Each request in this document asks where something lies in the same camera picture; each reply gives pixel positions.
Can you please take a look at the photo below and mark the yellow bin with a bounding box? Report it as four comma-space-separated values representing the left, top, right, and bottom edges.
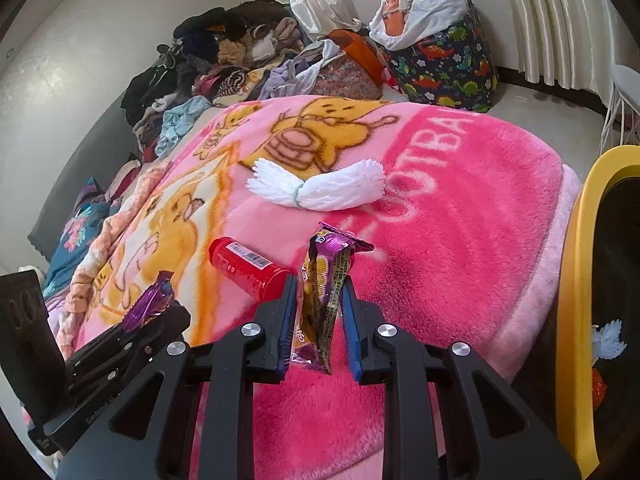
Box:
555, 145, 640, 480

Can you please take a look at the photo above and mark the purple foil wrapper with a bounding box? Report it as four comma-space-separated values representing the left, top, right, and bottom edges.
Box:
122, 270, 176, 333

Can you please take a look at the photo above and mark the orange bag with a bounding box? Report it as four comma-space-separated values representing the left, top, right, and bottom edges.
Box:
327, 29, 386, 88

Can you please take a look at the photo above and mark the white foam net, green band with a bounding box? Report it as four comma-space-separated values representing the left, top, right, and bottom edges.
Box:
245, 157, 386, 211

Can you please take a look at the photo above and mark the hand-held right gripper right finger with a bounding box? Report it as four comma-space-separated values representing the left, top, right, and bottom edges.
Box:
340, 277, 583, 480

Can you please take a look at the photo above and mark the dinosaur print bag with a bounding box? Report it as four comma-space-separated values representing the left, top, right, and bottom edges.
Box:
387, 10, 501, 113

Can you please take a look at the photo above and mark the grey headboard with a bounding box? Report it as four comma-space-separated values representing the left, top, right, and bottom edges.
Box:
27, 105, 146, 261

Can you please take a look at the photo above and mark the purple yellow snack packet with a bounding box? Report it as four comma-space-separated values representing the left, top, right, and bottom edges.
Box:
290, 222, 376, 376

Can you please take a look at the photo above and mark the floral patterned cloth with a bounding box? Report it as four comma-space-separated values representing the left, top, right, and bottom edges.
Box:
310, 55, 386, 102

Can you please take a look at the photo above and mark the red can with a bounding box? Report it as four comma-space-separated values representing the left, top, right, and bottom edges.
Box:
207, 236, 296, 303

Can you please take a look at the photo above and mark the white bag with clothes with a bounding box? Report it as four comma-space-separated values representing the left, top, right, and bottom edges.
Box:
369, 0, 468, 51

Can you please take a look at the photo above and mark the pink printed blanket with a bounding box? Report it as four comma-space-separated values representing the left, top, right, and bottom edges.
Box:
42, 95, 583, 480

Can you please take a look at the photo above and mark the white chair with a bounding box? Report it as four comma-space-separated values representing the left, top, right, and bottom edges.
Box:
597, 64, 640, 158

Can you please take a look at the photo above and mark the pile of clothes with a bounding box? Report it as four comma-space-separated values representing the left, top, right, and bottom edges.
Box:
120, 0, 351, 161

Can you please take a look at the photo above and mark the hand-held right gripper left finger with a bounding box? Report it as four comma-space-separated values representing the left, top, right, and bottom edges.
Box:
55, 272, 299, 480

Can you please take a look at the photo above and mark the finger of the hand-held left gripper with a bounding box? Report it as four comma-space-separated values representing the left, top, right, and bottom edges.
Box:
65, 304, 192, 376
67, 342, 173, 403

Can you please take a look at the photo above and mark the blue floral bedding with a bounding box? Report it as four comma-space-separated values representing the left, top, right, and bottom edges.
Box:
42, 177, 116, 301

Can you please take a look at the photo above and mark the light blue cloth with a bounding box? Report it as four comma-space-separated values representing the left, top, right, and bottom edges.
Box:
155, 95, 213, 158

